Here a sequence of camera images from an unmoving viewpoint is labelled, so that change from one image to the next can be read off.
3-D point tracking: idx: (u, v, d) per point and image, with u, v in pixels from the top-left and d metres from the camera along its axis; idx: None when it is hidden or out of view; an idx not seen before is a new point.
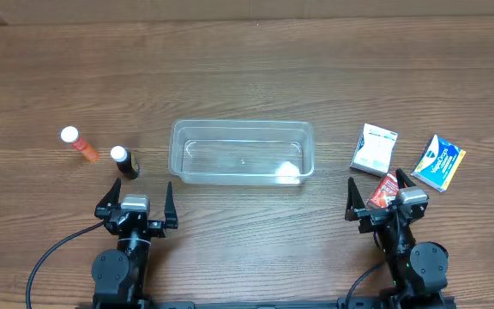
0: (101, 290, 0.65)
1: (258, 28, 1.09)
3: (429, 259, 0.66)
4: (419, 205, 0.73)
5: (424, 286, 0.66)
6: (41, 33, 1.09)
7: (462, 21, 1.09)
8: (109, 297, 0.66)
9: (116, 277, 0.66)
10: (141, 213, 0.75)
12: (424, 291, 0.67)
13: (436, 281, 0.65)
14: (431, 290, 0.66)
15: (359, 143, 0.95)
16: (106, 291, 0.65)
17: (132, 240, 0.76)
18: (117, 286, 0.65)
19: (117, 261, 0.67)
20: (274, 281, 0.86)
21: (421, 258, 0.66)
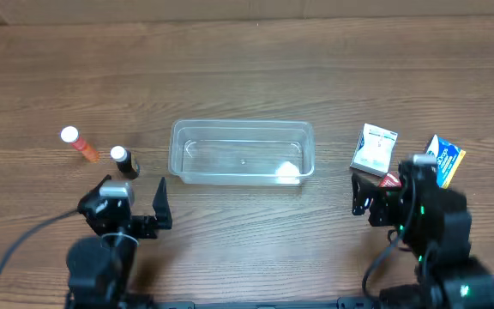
0: (75, 278, 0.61)
1: (258, 28, 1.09)
3: (446, 198, 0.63)
4: (427, 167, 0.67)
5: (446, 222, 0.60)
6: (41, 33, 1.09)
7: (462, 21, 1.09)
8: (81, 293, 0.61)
9: (90, 265, 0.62)
10: (122, 198, 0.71)
12: (449, 234, 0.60)
13: (460, 220, 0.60)
14: (457, 233, 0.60)
15: (359, 143, 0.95)
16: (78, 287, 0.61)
17: (118, 235, 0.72)
18: (92, 274, 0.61)
19: (94, 248, 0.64)
20: (274, 281, 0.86)
21: (436, 197, 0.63)
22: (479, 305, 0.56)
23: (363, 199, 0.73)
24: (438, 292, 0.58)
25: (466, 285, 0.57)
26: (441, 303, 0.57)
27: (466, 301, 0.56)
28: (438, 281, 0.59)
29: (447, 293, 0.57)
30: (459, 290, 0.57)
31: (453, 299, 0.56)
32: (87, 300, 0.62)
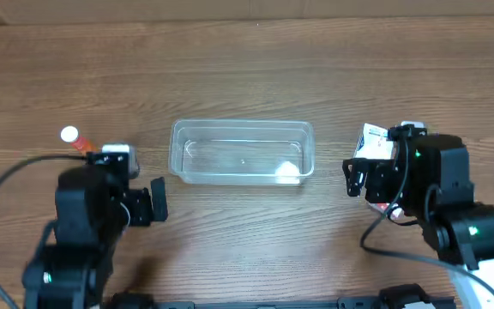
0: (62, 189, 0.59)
1: (258, 28, 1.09)
3: (439, 139, 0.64)
4: (412, 127, 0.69)
5: (442, 156, 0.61)
6: (41, 33, 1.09)
7: (462, 21, 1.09)
8: (73, 217, 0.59)
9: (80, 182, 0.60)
10: (122, 154, 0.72)
12: (447, 170, 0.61)
13: (457, 154, 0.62)
14: (454, 166, 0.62)
15: (359, 143, 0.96)
16: (69, 207, 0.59)
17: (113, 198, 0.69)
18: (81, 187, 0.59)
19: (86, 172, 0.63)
20: (274, 281, 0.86)
21: (430, 140, 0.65)
22: (488, 243, 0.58)
23: (357, 174, 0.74)
24: (445, 233, 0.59)
25: (475, 225, 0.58)
26: (447, 242, 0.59)
27: (474, 241, 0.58)
28: (444, 221, 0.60)
29: (454, 236, 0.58)
30: (466, 231, 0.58)
31: (460, 240, 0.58)
32: (77, 233, 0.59)
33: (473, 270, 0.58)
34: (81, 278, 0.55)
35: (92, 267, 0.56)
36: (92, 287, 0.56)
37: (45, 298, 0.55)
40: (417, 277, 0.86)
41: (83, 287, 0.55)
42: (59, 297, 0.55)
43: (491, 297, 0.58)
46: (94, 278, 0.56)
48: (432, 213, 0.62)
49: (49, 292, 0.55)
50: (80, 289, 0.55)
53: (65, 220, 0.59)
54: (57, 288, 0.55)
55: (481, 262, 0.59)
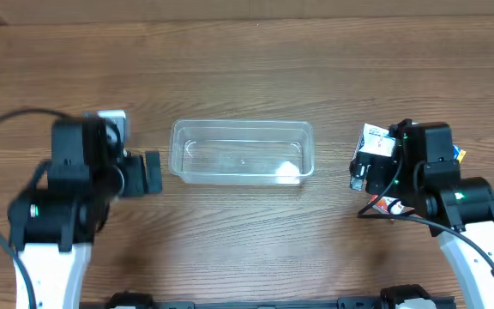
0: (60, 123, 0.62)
1: (258, 28, 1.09)
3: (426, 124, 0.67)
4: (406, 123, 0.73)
5: (428, 135, 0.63)
6: (41, 33, 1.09)
7: (462, 21, 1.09)
8: (68, 154, 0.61)
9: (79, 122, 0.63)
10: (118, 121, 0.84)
12: (431, 146, 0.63)
13: (442, 131, 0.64)
14: (440, 143, 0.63)
15: (358, 145, 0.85)
16: (65, 144, 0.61)
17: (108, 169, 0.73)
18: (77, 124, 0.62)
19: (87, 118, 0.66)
20: (274, 281, 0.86)
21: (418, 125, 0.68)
22: (474, 209, 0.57)
23: (358, 166, 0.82)
24: (434, 202, 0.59)
25: (460, 190, 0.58)
26: (436, 209, 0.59)
27: (461, 206, 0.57)
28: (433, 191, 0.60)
29: (442, 202, 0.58)
30: (453, 196, 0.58)
31: (448, 204, 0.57)
32: (71, 171, 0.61)
33: (460, 232, 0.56)
34: (71, 210, 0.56)
35: (83, 202, 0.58)
36: (81, 221, 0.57)
37: (33, 231, 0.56)
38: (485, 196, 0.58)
40: (416, 277, 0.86)
41: (73, 221, 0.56)
42: (47, 233, 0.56)
43: (479, 257, 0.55)
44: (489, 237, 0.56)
46: (85, 214, 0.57)
48: (421, 187, 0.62)
49: (37, 225, 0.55)
50: (70, 222, 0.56)
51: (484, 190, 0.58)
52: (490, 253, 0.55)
53: (59, 156, 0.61)
54: (45, 221, 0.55)
55: (466, 224, 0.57)
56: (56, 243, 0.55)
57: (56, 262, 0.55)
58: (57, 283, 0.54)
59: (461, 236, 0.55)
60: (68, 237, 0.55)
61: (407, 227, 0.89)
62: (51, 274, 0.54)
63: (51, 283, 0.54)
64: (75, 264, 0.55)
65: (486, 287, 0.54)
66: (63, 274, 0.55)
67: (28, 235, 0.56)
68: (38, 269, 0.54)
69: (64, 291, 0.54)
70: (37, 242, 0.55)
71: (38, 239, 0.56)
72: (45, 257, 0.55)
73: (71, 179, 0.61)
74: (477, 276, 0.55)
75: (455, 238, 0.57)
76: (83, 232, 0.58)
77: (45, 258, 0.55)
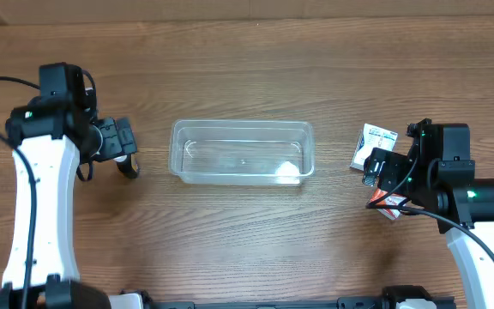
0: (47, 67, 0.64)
1: (258, 28, 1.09)
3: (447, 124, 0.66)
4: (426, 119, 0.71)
5: (445, 132, 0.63)
6: (41, 33, 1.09)
7: (462, 21, 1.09)
8: (53, 86, 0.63)
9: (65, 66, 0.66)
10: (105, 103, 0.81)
12: (448, 143, 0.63)
13: (460, 130, 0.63)
14: (457, 142, 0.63)
15: (359, 143, 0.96)
16: (52, 79, 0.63)
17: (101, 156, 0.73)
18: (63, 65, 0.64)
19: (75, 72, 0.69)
20: (274, 281, 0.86)
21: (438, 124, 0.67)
22: (485, 209, 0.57)
23: (373, 163, 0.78)
24: (445, 198, 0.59)
25: (472, 189, 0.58)
26: (446, 206, 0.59)
27: (472, 204, 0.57)
28: (446, 189, 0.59)
29: (453, 198, 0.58)
30: (465, 195, 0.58)
31: (460, 202, 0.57)
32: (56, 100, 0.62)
33: (469, 229, 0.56)
34: (58, 112, 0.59)
35: (69, 109, 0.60)
36: (69, 124, 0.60)
37: (27, 135, 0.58)
38: None
40: (416, 277, 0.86)
41: (61, 121, 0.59)
42: (41, 132, 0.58)
43: (485, 255, 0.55)
44: None
46: (71, 118, 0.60)
48: (435, 183, 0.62)
49: (29, 126, 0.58)
50: (58, 121, 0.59)
51: None
52: None
53: (47, 92, 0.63)
54: (37, 124, 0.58)
55: (476, 222, 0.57)
56: (48, 136, 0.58)
57: (49, 150, 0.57)
58: (51, 167, 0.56)
59: (469, 233, 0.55)
60: (57, 132, 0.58)
61: (407, 227, 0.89)
62: (45, 160, 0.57)
63: (45, 168, 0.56)
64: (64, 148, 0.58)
65: (490, 285, 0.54)
66: (56, 156, 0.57)
67: (23, 137, 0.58)
68: (36, 156, 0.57)
69: (57, 175, 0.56)
70: (31, 141, 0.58)
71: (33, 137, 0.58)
72: (40, 148, 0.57)
73: (56, 100, 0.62)
74: (481, 274, 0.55)
75: (464, 235, 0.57)
76: (75, 137, 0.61)
77: (39, 148, 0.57)
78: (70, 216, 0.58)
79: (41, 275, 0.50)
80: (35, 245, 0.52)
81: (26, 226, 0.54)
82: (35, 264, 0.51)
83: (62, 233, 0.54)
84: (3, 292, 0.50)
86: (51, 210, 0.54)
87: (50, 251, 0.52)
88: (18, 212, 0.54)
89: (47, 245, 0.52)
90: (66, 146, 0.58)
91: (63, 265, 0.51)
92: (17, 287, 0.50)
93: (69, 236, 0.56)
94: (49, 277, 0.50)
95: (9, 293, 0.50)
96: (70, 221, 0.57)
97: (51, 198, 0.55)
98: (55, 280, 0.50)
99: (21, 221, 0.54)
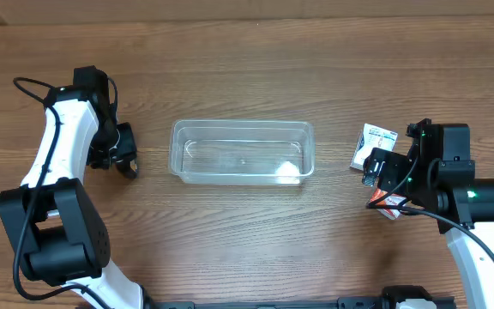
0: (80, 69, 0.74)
1: (258, 28, 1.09)
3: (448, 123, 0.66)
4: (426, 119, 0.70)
5: (446, 132, 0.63)
6: (41, 33, 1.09)
7: (462, 21, 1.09)
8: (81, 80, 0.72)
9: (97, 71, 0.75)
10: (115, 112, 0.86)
12: (448, 143, 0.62)
13: (460, 130, 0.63)
14: (457, 142, 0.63)
15: (359, 143, 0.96)
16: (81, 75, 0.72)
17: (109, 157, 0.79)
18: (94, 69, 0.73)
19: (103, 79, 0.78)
20: (274, 281, 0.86)
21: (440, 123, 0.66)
22: (485, 209, 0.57)
23: (372, 163, 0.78)
24: (445, 198, 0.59)
25: (472, 189, 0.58)
26: (446, 207, 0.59)
27: (472, 203, 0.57)
28: (446, 190, 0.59)
29: (453, 199, 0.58)
30: (465, 195, 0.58)
31: (460, 203, 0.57)
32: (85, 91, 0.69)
33: (469, 229, 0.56)
34: (88, 87, 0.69)
35: (97, 90, 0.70)
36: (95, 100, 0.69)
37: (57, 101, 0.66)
38: None
40: (416, 277, 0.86)
41: (88, 95, 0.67)
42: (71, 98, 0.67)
43: (485, 255, 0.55)
44: None
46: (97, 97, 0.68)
48: (435, 184, 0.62)
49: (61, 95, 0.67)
50: (87, 93, 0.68)
51: None
52: None
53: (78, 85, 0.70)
54: (68, 93, 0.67)
55: (476, 222, 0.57)
56: (75, 99, 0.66)
57: (75, 105, 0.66)
58: (75, 114, 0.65)
59: (469, 233, 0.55)
60: (84, 99, 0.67)
61: (407, 227, 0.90)
62: (71, 111, 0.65)
63: (70, 116, 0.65)
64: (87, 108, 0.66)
65: (490, 286, 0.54)
66: (80, 109, 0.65)
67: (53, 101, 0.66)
68: (64, 110, 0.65)
69: (80, 120, 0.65)
70: (61, 105, 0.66)
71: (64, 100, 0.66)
72: (69, 106, 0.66)
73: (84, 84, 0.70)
74: (481, 274, 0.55)
75: (465, 235, 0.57)
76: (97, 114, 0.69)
77: (67, 105, 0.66)
78: (83, 160, 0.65)
79: (53, 180, 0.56)
80: (52, 161, 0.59)
81: (47, 148, 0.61)
82: (50, 173, 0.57)
83: (75, 163, 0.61)
84: (19, 190, 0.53)
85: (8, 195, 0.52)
86: (69, 141, 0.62)
87: (63, 166, 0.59)
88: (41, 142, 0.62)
89: (62, 161, 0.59)
90: (89, 108, 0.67)
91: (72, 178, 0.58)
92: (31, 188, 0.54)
93: (80, 172, 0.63)
94: (60, 179, 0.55)
95: (23, 190, 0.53)
96: (81, 163, 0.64)
97: (70, 135, 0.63)
98: (65, 181, 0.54)
99: (43, 146, 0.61)
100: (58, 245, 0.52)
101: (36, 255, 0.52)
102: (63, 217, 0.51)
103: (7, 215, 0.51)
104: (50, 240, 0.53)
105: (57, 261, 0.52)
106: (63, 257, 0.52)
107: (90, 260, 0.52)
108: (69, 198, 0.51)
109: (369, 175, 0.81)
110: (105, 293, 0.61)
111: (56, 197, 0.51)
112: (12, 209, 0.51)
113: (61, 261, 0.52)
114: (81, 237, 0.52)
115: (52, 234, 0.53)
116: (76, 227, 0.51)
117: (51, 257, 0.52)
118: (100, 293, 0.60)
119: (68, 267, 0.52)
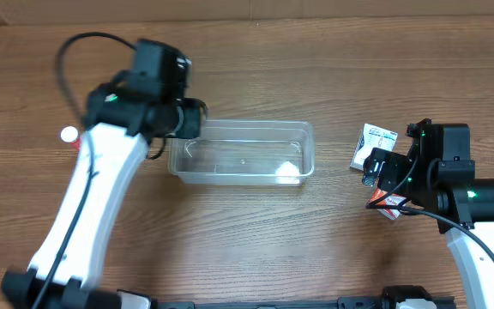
0: (136, 53, 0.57)
1: (258, 28, 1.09)
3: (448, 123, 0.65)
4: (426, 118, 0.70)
5: (445, 131, 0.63)
6: (41, 33, 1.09)
7: (462, 21, 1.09)
8: (145, 65, 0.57)
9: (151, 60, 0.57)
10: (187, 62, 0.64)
12: (448, 142, 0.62)
13: (460, 131, 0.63)
14: (457, 142, 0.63)
15: (359, 143, 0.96)
16: (141, 59, 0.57)
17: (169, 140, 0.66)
18: (155, 60, 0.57)
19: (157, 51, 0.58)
20: (274, 281, 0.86)
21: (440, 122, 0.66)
22: (485, 209, 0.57)
23: (372, 162, 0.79)
24: (445, 198, 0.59)
25: (472, 189, 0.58)
26: (445, 207, 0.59)
27: (472, 203, 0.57)
28: (446, 190, 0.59)
29: (454, 199, 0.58)
30: (465, 195, 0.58)
31: (459, 203, 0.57)
32: (142, 81, 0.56)
33: (469, 229, 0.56)
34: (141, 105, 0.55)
35: (148, 103, 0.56)
36: (148, 120, 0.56)
37: (102, 118, 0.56)
38: None
40: (416, 278, 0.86)
41: (141, 115, 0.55)
42: (116, 119, 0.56)
43: (485, 255, 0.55)
44: None
46: (152, 114, 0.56)
48: (434, 184, 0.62)
49: (110, 109, 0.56)
50: (138, 118, 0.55)
51: None
52: None
53: (132, 78, 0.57)
54: (116, 110, 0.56)
55: (476, 222, 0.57)
56: (123, 128, 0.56)
57: (117, 144, 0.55)
58: (116, 166, 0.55)
59: (469, 233, 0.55)
60: (132, 130, 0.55)
61: (408, 227, 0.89)
62: (111, 153, 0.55)
63: (108, 162, 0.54)
64: (133, 148, 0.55)
65: (490, 287, 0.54)
66: (123, 153, 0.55)
67: (96, 120, 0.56)
68: (105, 143, 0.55)
69: (117, 175, 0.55)
70: (106, 124, 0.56)
71: (107, 124, 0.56)
72: (113, 136, 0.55)
73: (142, 89, 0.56)
74: (481, 274, 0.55)
75: (465, 235, 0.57)
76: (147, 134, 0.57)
77: (108, 135, 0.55)
78: (112, 222, 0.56)
79: (65, 275, 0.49)
80: (73, 236, 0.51)
81: (70, 214, 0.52)
82: (63, 261, 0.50)
83: (101, 233, 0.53)
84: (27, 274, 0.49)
85: (15, 275, 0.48)
86: (98, 205, 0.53)
87: (83, 248, 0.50)
88: (68, 193, 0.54)
89: (81, 243, 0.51)
90: (138, 143, 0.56)
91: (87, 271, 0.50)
92: (39, 277, 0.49)
93: (105, 240, 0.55)
94: (70, 281, 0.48)
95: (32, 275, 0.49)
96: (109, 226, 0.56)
97: (102, 196, 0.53)
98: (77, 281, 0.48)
99: (69, 201, 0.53)
100: None
101: None
102: None
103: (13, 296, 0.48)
104: None
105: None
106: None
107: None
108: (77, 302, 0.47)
109: (369, 175, 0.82)
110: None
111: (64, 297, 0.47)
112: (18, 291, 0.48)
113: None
114: None
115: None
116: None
117: None
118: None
119: None
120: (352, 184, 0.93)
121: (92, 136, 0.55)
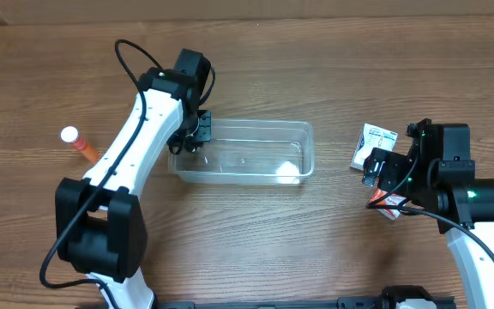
0: (181, 57, 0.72)
1: (258, 28, 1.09)
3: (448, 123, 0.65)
4: (426, 118, 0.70)
5: (445, 131, 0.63)
6: (41, 33, 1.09)
7: (462, 21, 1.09)
8: (185, 66, 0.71)
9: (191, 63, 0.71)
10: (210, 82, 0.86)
12: (448, 142, 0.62)
13: (460, 131, 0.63)
14: (456, 142, 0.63)
15: (359, 143, 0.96)
16: (186, 61, 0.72)
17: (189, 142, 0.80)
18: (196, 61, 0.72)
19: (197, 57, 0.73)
20: (274, 281, 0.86)
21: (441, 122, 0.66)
22: (485, 209, 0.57)
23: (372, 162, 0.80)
24: (445, 198, 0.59)
25: (472, 189, 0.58)
26: (446, 207, 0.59)
27: (472, 203, 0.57)
28: (447, 190, 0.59)
29: (454, 199, 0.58)
30: (466, 195, 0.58)
31: (459, 204, 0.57)
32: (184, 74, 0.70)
33: (469, 229, 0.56)
34: (184, 83, 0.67)
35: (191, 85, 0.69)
36: (188, 97, 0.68)
37: (152, 87, 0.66)
38: None
40: (417, 277, 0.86)
41: (183, 91, 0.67)
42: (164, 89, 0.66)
43: (485, 255, 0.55)
44: None
46: (190, 94, 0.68)
48: (435, 184, 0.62)
49: (159, 81, 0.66)
50: (181, 93, 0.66)
51: None
52: None
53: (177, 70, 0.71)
54: (164, 82, 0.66)
55: (476, 222, 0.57)
56: (168, 94, 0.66)
57: (165, 102, 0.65)
58: (161, 117, 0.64)
59: (469, 233, 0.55)
60: (177, 97, 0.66)
61: (408, 227, 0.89)
62: (159, 107, 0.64)
63: (156, 113, 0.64)
64: (176, 109, 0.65)
65: (490, 286, 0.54)
66: (167, 107, 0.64)
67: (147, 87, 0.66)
68: (155, 99, 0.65)
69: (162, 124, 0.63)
70: (154, 90, 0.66)
71: (155, 90, 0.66)
72: (160, 99, 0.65)
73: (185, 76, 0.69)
74: (481, 274, 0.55)
75: (465, 235, 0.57)
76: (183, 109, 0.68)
77: (157, 95, 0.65)
78: (149, 168, 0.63)
79: (115, 186, 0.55)
80: (122, 161, 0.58)
81: (123, 145, 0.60)
82: (114, 176, 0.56)
83: (142, 168, 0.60)
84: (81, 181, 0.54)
85: (69, 182, 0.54)
86: (146, 142, 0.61)
87: (130, 172, 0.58)
88: (122, 132, 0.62)
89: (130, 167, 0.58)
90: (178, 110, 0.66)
91: (134, 190, 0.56)
92: (92, 184, 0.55)
93: (142, 179, 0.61)
94: (120, 188, 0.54)
95: (84, 184, 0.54)
96: (146, 171, 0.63)
97: (149, 136, 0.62)
98: (123, 191, 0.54)
99: (122, 136, 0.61)
100: (93, 243, 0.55)
101: (75, 244, 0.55)
102: (110, 225, 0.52)
103: (62, 201, 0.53)
104: (92, 233, 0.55)
105: (87, 256, 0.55)
106: (93, 254, 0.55)
107: (116, 265, 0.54)
108: (121, 212, 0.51)
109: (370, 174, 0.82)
110: (121, 296, 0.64)
111: (110, 204, 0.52)
112: (69, 198, 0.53)
113: (89, 257, 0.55)
114: (118, 248, 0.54)
115: (94, 227, 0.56)
116: (114, 236, 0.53)
117: (88, 250, 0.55)
118: (117, 293, 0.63)
119: (99, 264, 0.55)
120: (352, 184, 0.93)
121: (144, 93, 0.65)
